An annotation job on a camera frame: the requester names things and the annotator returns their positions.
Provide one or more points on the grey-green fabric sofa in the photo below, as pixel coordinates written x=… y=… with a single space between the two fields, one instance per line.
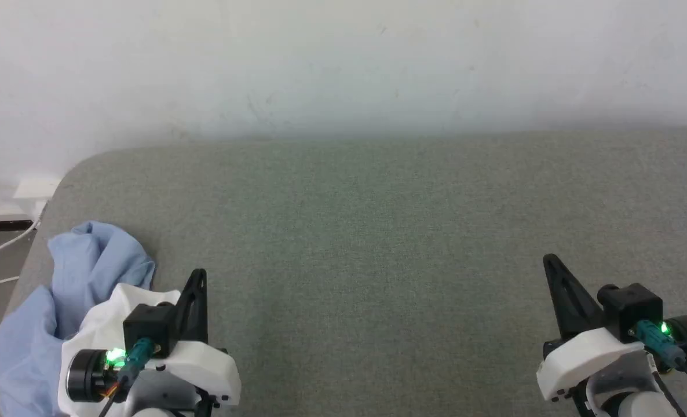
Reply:
x=349 y=260

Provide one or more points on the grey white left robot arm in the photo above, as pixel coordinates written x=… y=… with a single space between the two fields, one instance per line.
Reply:
x=158 y=399

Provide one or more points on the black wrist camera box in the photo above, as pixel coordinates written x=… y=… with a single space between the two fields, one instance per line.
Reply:
x=146 y=324
x=633 y=307

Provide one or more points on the light blue white-collared polo shirt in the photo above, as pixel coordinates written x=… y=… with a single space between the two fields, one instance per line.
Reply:
x=88 y=260

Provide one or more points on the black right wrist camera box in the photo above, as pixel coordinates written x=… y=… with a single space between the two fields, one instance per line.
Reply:
x=633 y=307

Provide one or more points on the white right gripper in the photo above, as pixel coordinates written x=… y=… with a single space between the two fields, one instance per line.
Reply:
x=581 y=359

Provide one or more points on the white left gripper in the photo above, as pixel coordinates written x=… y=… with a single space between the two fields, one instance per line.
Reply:
x=204 y=365

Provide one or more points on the dark wall baseboard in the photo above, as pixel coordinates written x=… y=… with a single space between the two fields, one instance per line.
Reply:
x=2 y=225

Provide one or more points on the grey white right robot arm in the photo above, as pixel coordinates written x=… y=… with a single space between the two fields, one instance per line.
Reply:
x=627 y=399

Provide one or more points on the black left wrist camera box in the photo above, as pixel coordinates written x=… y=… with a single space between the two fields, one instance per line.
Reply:
x=146 y=324

